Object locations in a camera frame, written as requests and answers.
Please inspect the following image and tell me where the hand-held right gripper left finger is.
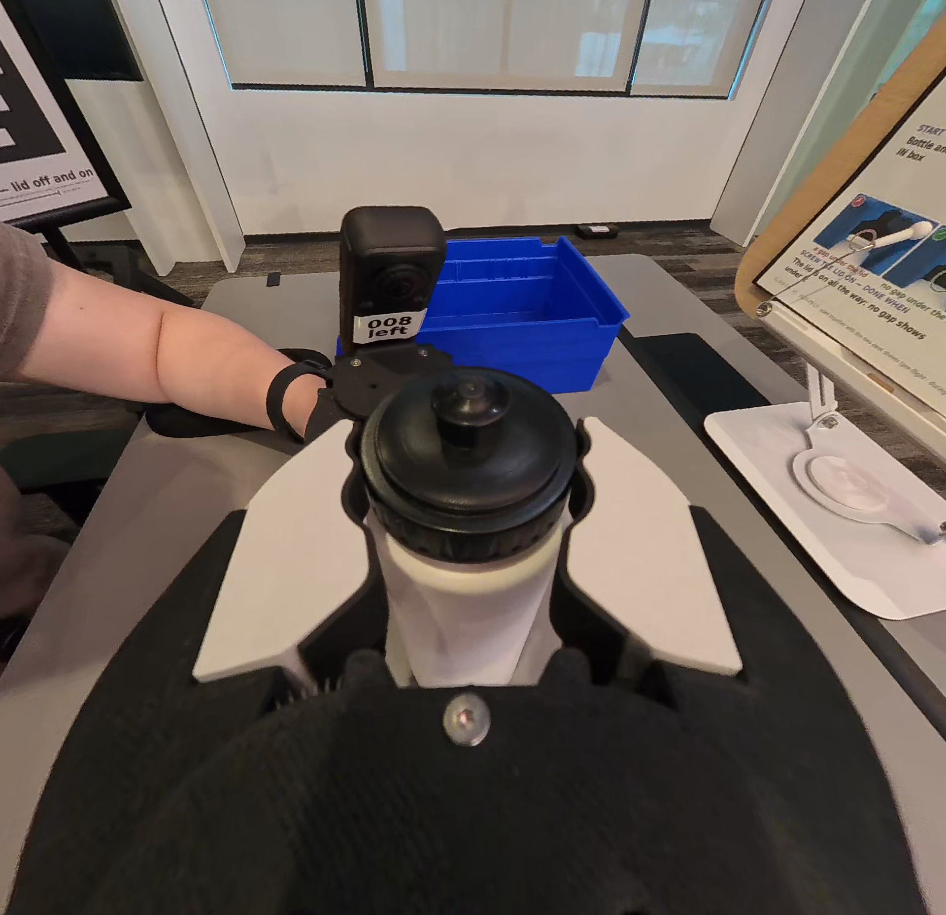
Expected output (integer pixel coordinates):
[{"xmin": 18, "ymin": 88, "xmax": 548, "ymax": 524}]
[{"xmin": 192, "ymin": 416, "xmax": 390, "ymax": 683}]

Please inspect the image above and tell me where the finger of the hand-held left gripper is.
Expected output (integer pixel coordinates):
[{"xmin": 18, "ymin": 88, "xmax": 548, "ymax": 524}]
[{"xmin": 386, "ymin": 623, "xmax": 415, "ymax": 687}]

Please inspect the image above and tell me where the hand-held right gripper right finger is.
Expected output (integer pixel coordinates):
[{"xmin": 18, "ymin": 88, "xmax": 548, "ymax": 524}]
[{"xmin": 554, "ymin": 416, "xmax": 743, "ymax": 678}]

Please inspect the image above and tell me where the white plastic bottle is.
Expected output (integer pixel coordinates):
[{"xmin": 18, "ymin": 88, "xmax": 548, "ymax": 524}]
[{"xmin": 366, "ymin": 512, "xmax": 574, "ymax": 688}]

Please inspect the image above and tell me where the blue plastic bin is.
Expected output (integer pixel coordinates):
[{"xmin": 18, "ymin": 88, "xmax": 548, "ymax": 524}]
[{"xmin": 336, "ymin": 235, "xmax": 631, "ymax": 393}]

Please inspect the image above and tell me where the black bottle lid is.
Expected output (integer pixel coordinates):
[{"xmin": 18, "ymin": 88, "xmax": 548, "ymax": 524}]
[{"xmin": 360, "ymin": 368, "xmax": 579, "ymax": 561}]

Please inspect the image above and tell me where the person's left forearm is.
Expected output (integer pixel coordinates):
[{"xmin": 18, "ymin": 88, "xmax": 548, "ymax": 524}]
[{"xmin": 0, "ymin": 254, "xmax": 311, "ymax": 432}]

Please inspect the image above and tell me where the person's left hand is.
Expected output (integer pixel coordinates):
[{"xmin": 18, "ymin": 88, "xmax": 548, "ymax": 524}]
[{"xmin": 284, "ymin": 387, "xmax": 319, "ymax": 443}]

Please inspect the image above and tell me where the black wristband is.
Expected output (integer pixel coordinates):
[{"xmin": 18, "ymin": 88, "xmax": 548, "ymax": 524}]
[{"xmin": 266, "ymin": 361, "xmax": 334, "ymax": 443}]

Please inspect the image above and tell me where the black rectangular pad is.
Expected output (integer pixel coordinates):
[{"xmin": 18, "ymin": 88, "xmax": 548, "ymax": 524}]
[{"xmin": 628, "ymin": 331, "xmax": 770, "ymax": 414}]

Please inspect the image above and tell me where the framed glass window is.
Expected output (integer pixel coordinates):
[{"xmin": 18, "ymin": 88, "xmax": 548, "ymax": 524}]
[{"xmin": 194, "ymin": 0, "xmax": 777, "ymax": 102}]

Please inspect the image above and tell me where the dark chair seat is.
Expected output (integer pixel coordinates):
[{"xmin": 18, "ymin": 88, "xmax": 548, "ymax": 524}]
[{"xmin": 0, "ymin": 427, "xmax": 112, "ymax": 491}]

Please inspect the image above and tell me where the black sign easel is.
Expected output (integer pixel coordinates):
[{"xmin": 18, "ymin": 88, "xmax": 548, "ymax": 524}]
[{"xmin": 40, "ymin": 224, "xmax": 197, "ymax": 310}]

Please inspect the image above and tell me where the framed marker sign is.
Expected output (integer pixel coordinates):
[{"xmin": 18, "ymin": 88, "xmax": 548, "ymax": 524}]
[{"xmin": 0, "ymin": 0, "xmax": 133, "ymax": 229}]

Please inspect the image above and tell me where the printed instruction sheet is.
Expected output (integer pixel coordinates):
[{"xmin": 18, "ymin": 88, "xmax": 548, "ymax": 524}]
[{"xmin": 754, "ymin": 65, "xmax": 946, "ymax": 399}]

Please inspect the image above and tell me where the dark wall screen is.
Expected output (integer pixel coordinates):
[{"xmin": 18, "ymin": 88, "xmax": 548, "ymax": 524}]
[{"xmin": 22, "ymin": 0, "xmax": 141, "ymax": 81}]

